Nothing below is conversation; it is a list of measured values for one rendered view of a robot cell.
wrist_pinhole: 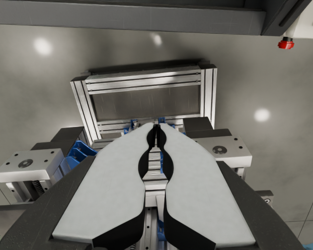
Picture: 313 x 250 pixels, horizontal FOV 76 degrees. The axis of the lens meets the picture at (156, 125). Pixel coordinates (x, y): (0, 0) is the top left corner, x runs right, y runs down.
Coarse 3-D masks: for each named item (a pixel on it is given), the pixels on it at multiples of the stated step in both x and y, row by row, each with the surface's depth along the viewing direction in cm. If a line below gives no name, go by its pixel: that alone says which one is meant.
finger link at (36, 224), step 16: (64, 176) 8; (80, 176) 8; (48, 192) 7; (64, 192) 7; (32, 208) 7; (48, 208) 7; (64, 208) 7; (16, 224) 6; (32, 224) 6; (48, 224) 6; (0, 240) 6; (16, 240) 6; (32, 240) 6; (48, 240) 6; (64, 240) 6
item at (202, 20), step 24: (0, 0) 35; (24, 0) 35; (48, 0) 35; (72, 0) 35; (24, 24) 37; (48, 24) 37; (72, 24) 37; (96, 24) 37; (120, 24) 37; (144, 24) 37; (168, 24) 37; (192, 24) 37; (216, 24) 37; (240, 24) 37
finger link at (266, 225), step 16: (224, 176) 9; (240, 192) 8; (240, 208) 7; (256, 208) 7; (272, 208) 7; (256, 224) 7; (272, 224) 7; (256, 240) 6; (272, 240) 6; (288, 240) 6
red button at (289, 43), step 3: (285, 39) 51; (288, 39) 51; (291, 39) 51; (279, 42) 52; (282, 42) 51; (285, 42) 51; (288, 42) 51; (291, 42) 51; (279, 45) 52; (282, 45) 51; (285, 45) 51; (288, 45) 51; (291, 45) 51; (282, 48) 52; (285, 48) 51; (288, 48) 51
